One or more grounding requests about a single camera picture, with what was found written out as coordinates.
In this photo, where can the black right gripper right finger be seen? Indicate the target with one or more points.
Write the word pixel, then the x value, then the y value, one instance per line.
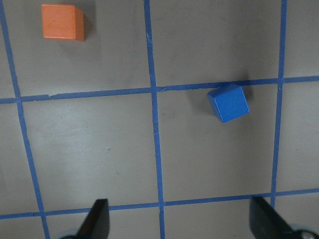
pixel 265 222

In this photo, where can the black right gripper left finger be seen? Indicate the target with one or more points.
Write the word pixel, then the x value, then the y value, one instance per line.
pixel 97 223

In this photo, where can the blue wooden block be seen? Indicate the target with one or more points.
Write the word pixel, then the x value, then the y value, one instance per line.
pixel 228 102

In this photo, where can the orange wooden block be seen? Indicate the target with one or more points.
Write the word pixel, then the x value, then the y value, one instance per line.
pixel 62 22

